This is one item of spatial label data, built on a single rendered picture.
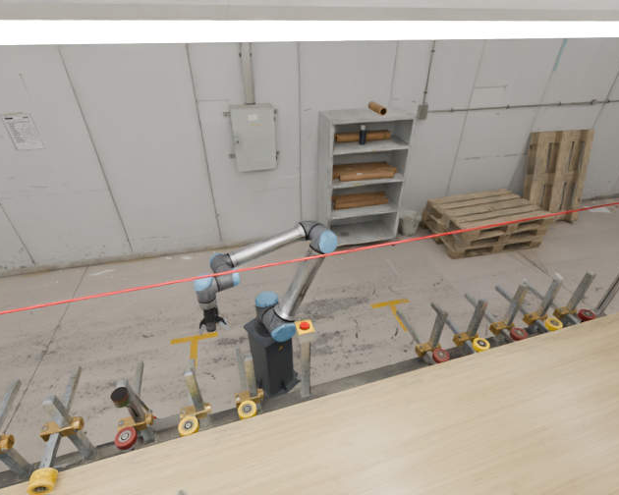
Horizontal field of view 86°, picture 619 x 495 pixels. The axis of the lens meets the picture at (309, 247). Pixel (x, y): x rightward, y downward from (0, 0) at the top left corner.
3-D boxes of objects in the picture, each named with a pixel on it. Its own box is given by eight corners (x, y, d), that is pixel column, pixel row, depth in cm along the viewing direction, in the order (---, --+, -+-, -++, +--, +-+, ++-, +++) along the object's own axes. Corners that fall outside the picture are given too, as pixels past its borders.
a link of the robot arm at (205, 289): (216, 280, 157) (195, 287, 153) (220, 299, 164) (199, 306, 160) (210, 269, 164) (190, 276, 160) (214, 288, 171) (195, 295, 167)
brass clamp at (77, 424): (49, 428, 138) (43, 422, 135) (85, 419, 142) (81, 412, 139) (44, 443, 133) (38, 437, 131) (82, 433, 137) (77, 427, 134)
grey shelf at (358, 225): (316, 236, 433) (318, 110, 346) (380, 228, 451) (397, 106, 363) (325, 255, 398) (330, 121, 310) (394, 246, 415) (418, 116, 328)
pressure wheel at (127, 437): (124, 442, 146) (115, 428, 139) (143, 436, 148) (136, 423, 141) (121, 462, 139) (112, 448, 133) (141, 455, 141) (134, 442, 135)
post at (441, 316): (421, 366, 198) (438, 308, 171) (425, 364, 199) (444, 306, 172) (423, 371, 195) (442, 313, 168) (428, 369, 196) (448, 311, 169)
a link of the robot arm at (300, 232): (313, 212, 200) (204, 254, 175) (325, 221, 191) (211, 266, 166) (315, 228, 207) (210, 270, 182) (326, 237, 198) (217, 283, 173)
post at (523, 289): (492, 342, 207) (520, 283, 180) (496, 341, 208) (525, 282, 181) (496, 346, 205) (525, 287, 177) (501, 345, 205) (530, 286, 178)
